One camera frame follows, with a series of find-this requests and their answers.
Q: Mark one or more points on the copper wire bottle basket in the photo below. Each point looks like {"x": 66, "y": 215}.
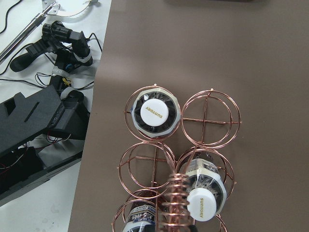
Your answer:
{"x": 149, "y": 170}

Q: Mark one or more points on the black foam device case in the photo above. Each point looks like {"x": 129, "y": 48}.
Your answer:
{"x": 22, "y": 119}

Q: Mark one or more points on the tea bottle white cap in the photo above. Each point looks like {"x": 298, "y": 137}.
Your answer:
{"x": 155, "y": 112}

